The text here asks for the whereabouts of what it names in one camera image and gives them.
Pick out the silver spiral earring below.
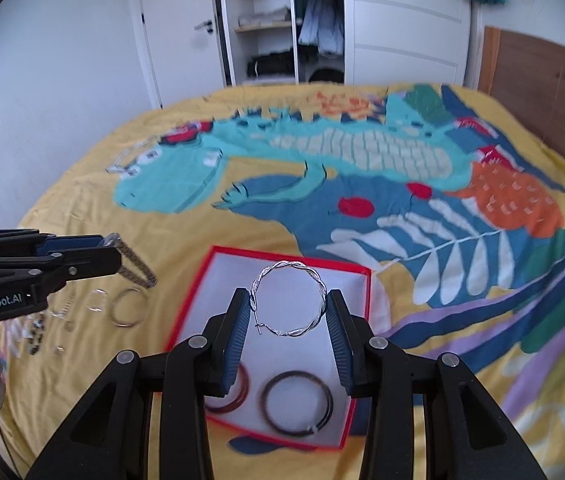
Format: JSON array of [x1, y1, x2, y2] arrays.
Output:
[[47, 292, 74, 318]]

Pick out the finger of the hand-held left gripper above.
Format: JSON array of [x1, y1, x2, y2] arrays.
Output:
[[0, 230, 113, 257], [0, 247, 123, 293]]

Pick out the twisted silver hoop earring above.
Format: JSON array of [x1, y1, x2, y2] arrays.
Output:
[[250, 260, 327, 338]]

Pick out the dark metal chain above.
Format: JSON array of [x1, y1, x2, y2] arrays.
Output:
[[105, 232, 158, 291]]

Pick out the yellow dinosaur printed blanket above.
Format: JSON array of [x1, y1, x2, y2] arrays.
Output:
[[0, 82, 565, 480]]

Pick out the white wardrobe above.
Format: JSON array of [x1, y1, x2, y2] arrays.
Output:
[[212, 0, 473, 88]]

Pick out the dark brown hoop bangle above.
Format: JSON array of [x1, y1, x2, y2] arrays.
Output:
[[261, 371, 334, 438]]

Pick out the white door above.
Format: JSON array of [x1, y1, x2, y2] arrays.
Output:
[[130, 0, 228, 108]]

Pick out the red bangles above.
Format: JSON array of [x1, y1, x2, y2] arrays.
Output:
[[206, 362, 252, 416]]

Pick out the hanging clothes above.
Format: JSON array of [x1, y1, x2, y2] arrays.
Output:
[[295, 0, 345, 57]]

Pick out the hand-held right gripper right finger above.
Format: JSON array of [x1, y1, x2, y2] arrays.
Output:
[[325, 289, 548, 480]]

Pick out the small silver ring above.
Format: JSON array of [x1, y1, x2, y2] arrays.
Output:
[[86, 288, 109, 312]]

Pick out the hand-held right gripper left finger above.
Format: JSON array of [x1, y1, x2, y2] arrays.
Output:
[[27, 287, 256, 480]]

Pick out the wooden headboard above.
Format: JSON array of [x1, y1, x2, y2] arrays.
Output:
[[477, 25, 565, 171]]

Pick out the folded light clothes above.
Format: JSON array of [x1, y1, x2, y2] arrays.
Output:
[[237, 7, 293, 28]]

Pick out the black bag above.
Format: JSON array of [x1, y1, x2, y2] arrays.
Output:
[[309, 67, 343, 83]]

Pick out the silver hoop ring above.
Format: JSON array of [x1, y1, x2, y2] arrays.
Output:
[[110, 287, 150, 329]]

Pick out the folded black clothes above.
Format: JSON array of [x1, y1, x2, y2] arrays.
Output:
[[246, 50, 297, 78]]

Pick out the red jewelry box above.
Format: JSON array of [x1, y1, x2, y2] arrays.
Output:
[[165, 246, 373, 450]]

